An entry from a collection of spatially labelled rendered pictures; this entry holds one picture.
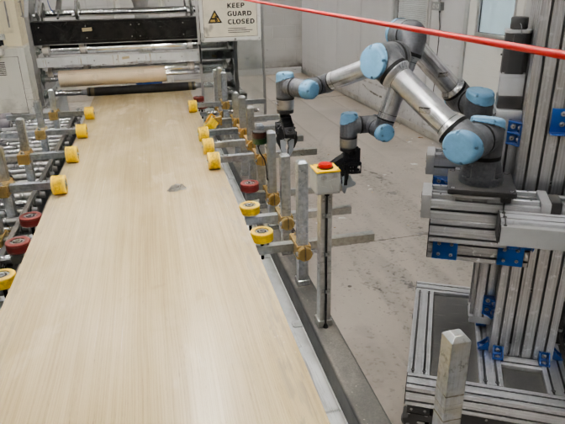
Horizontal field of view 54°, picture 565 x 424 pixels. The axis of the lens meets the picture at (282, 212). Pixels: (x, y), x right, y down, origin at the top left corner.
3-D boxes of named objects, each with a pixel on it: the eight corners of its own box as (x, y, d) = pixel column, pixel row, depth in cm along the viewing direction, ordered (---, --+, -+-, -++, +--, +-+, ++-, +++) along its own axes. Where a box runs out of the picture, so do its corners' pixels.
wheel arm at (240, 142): (302, 140, 291) (302, 133, 290) (303, 141, 288) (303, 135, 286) (207, 147, 281) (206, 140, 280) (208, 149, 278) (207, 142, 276)
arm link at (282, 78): (286, 74, 221) (271, 72, 226) (287, 102, 225) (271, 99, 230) (299, 71, 226) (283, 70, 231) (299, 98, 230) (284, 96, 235)
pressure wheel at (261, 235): (259, 251, 201) (257, 223, 197) (277, 256, 198) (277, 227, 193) (247, 261, 195) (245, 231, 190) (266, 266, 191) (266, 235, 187)
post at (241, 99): (248, 179, 315) (244, 94, 296) (249, 181, 312) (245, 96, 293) (242, 179, 314) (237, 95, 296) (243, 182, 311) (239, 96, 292)
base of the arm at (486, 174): (501, 175, 201) (504, 148, 197) (504, 189, 187) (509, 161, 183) (457, 172, 205) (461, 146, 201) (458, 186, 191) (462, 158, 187)
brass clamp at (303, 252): (303, 244, 204) (303, 231, 202) (314, 260, 191) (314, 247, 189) (287, 246, 202) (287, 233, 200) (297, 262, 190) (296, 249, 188)
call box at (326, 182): (332, 187, 162) (333, 161, 159) (340, 195, 156) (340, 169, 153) (309, 189, 161) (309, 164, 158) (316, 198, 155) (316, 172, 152)
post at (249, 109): (256, 195, 293) (252, 104, 274) (257, 197, 289) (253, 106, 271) (250, 195, 292) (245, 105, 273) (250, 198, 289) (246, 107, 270)
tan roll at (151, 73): (230, 76, 454) (229, 60, 449) (233, 78, 443) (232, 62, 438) (46, 87, 425) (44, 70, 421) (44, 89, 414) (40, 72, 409)
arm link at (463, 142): (504, 139, 180) (391, 33, 196) (483, 149, 170) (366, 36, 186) (479, 164, 188) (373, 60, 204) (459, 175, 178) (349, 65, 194)
